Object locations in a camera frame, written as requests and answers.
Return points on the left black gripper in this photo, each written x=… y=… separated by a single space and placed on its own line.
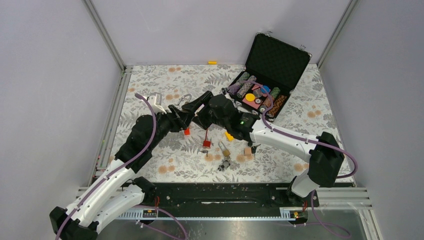
x=180 y=119

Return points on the red cable padlock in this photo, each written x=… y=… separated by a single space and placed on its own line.
x=206 y=143

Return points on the small brass padlock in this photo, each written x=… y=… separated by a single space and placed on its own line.
x=224 y=149

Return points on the large brass padlock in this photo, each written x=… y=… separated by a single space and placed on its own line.
x=157 y=101

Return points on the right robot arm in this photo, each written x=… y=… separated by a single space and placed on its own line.
x=320 y=152

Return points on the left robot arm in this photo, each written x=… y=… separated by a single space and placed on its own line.
x=118 y=189

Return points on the red cube block left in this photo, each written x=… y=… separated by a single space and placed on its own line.
x=187 y=132

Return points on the yellow rectangular block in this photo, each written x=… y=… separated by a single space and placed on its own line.
x=229 y=136

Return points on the tan block near keys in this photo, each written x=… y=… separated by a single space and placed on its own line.
x=247 y=152

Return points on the black poker chip case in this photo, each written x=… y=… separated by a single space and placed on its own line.
x=275 y=64

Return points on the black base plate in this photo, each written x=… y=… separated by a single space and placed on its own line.
x=187 y=201

